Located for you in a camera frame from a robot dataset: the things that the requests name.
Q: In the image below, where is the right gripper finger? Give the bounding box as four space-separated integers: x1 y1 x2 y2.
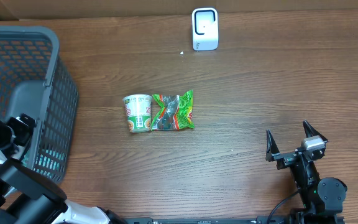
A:
303 120 328 143
265 129 280 162

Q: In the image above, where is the green snack bag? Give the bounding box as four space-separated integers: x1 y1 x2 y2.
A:
151 90 195 131

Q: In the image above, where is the instant noodle cup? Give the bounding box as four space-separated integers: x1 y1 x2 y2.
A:
122 94 152 133

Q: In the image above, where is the teal snack packet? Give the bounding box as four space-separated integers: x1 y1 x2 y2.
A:
22 149 67 175

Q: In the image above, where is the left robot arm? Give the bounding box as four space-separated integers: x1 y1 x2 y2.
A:
0 114 122 224

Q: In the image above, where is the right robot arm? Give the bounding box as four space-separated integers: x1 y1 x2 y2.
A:
264 120 347 224

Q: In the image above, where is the white barcode scanner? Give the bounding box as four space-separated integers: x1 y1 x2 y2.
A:
191 7 219 51

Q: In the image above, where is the grey plastic shopping basket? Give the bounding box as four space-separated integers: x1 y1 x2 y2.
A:
0 26 79 184

